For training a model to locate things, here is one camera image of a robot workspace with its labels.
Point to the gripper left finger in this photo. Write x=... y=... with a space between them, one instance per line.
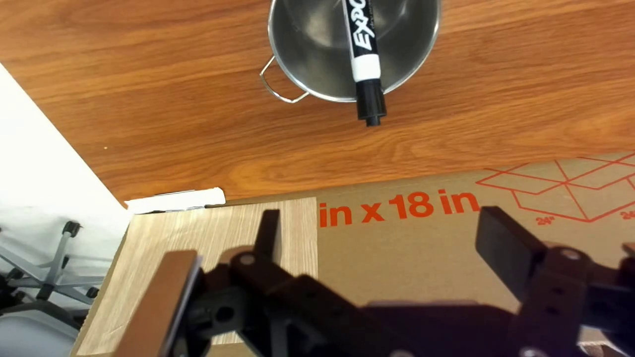
x=278 y=292

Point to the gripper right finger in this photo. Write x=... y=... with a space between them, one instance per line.
x=545 y=277

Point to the small steel pot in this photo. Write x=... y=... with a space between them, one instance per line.
x=322 y=54

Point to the black and white marker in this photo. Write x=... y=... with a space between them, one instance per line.
x=366 y=59

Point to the light wood board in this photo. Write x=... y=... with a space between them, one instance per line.
x=198 y=258

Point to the brown cardboard box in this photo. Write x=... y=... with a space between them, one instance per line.
x=426 y=253

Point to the white paper strip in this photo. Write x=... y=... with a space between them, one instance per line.
x=173 y=200

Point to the office chair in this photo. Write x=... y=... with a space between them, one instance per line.
x=47 y=277

